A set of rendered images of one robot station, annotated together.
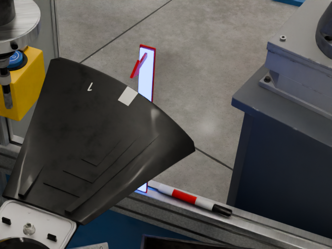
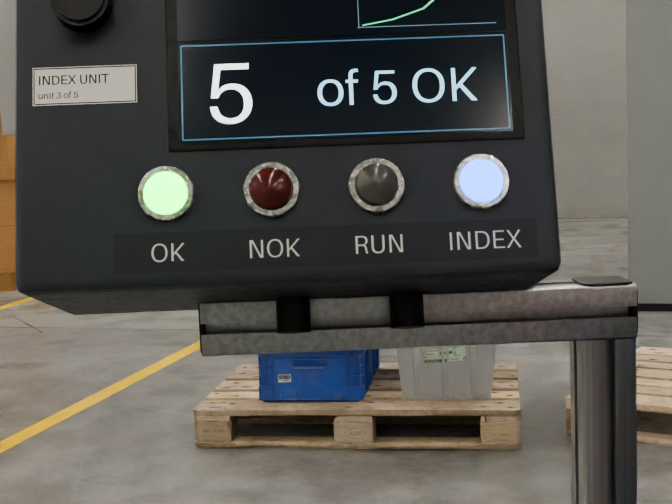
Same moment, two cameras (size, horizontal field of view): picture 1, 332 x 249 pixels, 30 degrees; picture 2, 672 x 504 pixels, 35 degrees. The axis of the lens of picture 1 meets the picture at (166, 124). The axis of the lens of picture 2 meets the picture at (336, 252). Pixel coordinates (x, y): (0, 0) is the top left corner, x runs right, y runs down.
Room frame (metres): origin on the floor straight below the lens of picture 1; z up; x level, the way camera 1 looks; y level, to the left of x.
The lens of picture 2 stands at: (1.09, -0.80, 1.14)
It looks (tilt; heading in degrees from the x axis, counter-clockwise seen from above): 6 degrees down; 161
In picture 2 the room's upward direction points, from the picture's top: 2 degrees counter-clockwise
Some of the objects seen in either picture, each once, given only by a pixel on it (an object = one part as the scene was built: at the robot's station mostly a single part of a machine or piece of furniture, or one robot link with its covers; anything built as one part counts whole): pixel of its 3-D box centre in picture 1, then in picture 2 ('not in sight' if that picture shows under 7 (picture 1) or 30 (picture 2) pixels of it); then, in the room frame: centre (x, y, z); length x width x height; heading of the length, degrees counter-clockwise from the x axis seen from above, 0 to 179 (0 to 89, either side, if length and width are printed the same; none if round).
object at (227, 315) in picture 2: not in sight; (417, 315); (0.55, -0.57, 1.04); 0.24 x 0.03 x 0.03; 73
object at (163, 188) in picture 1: (194, 200); not in sight; (0.71, -0.06, 0.87); 0.14 x 0.01 x 0.01; 70
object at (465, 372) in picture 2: not in sight; (448, 342); (-2.70, 0.93, 0.31); 0.60 x 0.42 x 0.33; 153
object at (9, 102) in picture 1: (5, 84); not in sight; (0.39, 0.14, 1.39); 0.01 x 0.01 x 0.05
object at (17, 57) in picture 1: (10, 59); not in sight; (0.81, 0.27, 1.08); 0.04 x 0.04 x 0.02
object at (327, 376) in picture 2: not in sight; (322, 357); (-2.94, 0.48, 0.25); 0.60 x 0.41 x 0.22; 153
